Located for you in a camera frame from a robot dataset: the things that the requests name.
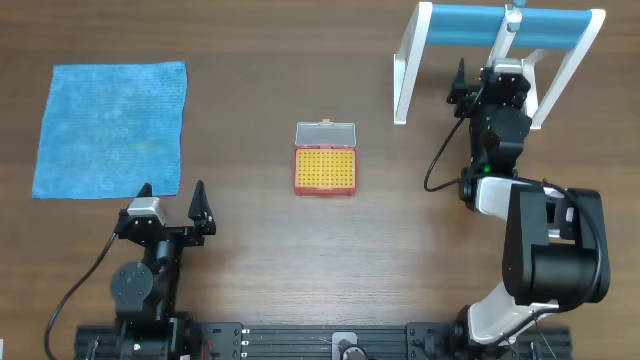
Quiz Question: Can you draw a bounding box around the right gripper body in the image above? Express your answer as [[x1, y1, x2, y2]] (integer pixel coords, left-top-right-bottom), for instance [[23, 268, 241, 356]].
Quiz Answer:
[[478, 67, 532, 110]]

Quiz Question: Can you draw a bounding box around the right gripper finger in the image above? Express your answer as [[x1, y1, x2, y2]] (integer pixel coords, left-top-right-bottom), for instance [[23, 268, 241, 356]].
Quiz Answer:
[[446, 57, 481, 119]]

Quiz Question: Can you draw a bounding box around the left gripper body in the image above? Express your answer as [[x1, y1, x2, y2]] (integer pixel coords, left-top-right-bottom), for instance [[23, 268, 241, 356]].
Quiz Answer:
[[115, 209, 207, 248]]

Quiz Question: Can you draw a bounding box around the white pipette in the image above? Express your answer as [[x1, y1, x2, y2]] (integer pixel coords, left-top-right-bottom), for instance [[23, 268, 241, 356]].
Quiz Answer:
[[488, 0, 527, 63]]

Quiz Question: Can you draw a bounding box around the white and blue stand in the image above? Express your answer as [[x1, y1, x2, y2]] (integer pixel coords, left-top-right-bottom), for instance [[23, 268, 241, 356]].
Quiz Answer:
[[393, 1, 607, 131]]

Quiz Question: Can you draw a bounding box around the blue cloth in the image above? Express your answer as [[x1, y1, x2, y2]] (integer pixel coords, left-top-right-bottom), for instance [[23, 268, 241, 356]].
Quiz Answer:
[[31, 60, 189, 201]]

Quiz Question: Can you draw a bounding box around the red and yellow tip box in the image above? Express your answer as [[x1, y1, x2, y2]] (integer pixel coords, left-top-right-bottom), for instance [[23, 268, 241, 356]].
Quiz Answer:
[[293, 118, 358, 197]]

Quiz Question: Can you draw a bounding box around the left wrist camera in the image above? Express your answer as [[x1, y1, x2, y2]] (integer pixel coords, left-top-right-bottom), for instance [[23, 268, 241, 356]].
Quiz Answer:
[[126, 196, 168, 227]]

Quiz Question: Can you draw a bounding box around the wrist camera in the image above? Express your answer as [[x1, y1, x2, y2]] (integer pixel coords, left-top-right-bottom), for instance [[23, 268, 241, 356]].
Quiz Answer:
[[126, 196, 168, 227], [491, 57, 527, 78]]

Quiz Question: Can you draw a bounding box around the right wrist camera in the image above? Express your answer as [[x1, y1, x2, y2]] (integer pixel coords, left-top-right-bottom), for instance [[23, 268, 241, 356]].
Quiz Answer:
[[491, 57, 527, 78]]

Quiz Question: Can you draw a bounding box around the black cable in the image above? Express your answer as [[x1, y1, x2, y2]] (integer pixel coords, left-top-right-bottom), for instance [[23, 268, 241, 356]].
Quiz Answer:
[[43, 232, 119, 360], [423, 85, 607, 351]]

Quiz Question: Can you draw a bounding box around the mounting rail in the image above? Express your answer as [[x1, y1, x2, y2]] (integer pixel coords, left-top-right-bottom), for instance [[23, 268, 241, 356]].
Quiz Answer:
[[74, 322, 572, 360]]

